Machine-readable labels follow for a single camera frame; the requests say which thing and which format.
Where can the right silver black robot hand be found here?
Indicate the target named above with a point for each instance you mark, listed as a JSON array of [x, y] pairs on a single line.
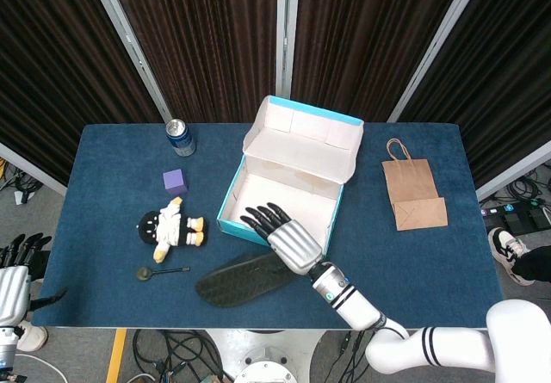
[[295, 243]]

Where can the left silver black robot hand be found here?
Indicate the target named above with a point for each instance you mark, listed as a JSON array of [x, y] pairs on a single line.
[[13, 292]]

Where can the black slipper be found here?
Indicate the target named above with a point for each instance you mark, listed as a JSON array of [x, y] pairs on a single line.
[[241, 279]]

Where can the light blue shoe box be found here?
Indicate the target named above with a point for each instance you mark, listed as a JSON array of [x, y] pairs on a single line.
[[301, 142]]

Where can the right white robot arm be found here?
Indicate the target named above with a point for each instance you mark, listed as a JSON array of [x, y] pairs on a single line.
[[357, 305]]

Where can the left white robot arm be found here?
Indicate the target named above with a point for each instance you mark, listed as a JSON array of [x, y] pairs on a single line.
[[6, 353]]

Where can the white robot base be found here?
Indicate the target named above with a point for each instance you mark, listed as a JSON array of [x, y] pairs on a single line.
[[267, 357]]

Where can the dark blue table cloth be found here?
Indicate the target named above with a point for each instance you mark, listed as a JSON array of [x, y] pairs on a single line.
[[129, 305]]

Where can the yellow floor tape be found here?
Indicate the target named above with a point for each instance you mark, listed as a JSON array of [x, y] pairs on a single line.
[[115, 357]]

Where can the black white penguin plush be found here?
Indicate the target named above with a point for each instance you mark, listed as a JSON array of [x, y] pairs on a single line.
[[170, 228]]

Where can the brown paper bag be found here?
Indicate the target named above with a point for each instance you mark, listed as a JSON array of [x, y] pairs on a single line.
[[409, 185]]

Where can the black spoon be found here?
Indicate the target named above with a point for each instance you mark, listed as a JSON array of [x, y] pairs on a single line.
[[144, 273]]

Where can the purple cube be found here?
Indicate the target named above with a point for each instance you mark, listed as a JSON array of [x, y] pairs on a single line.
[[174, 183]]

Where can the blue soda can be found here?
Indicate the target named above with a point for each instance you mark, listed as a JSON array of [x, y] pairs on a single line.
[[181, 142]]

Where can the white black sneaker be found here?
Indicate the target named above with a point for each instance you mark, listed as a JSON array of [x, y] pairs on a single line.
[[503, 245]]

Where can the dark brown pleated curtain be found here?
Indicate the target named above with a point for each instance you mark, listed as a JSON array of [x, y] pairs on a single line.
[[51, 64], [361, 34], [206, 47], [508, 64]]

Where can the black trouser leg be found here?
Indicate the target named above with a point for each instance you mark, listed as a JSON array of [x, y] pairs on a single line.
[[536, 267]]

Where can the grey partition bottom rail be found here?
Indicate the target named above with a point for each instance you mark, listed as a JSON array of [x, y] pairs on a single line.
[[512, 170], [34, 170]]

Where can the grey upright partition post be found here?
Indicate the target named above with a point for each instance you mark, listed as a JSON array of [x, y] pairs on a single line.
[[285, 34]]

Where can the grey slanted partition post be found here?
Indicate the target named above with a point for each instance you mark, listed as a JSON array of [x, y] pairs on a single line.
[[129, 43], [430, 47]]

